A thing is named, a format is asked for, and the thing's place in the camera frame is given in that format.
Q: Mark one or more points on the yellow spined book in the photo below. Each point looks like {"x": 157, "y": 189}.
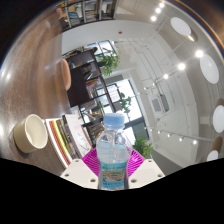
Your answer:
{"x": 61, "y": 140}

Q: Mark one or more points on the white book red edge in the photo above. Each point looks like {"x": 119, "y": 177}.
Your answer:
{"x": 55, "y": 140}

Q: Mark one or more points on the clear water bottle blue cap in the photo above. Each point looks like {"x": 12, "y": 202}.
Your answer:
{"x": 112, "y": 153}

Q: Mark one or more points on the dark cubby shelf unit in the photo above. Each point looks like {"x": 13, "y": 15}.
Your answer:
{"x": 86, "y": 86}

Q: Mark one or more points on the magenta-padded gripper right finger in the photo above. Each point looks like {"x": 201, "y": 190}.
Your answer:
{"x": 148, "y": 171}

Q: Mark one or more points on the cream ceramic cup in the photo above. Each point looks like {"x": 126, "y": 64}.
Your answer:
{"x": 31, "y": 133}

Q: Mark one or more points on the small leafy potted plant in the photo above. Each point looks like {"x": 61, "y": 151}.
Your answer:
{"x": 125, "y": 103}

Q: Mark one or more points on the wide green potted plant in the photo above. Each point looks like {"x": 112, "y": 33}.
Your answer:
{"x": 143, "y": 147}

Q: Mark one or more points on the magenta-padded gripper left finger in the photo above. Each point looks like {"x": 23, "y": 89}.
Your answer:
{"x": 76, "y": 172}

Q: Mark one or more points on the ceiling air conditioner unit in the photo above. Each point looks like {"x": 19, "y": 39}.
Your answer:
{"x": 159, "y": 104}

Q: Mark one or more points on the bushy potted plant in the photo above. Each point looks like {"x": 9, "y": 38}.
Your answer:
{"x": 109, "y": 63}

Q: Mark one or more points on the tall bookshelf with books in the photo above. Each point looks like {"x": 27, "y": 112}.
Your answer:
{"x": 88, "y": 11}

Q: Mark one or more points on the orange chairs group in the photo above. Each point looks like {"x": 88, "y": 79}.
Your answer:
{"x": 66, "y": 74}

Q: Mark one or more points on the ceiling spot lights group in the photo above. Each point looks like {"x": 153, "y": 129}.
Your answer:
{"x": 181, "y": 66}

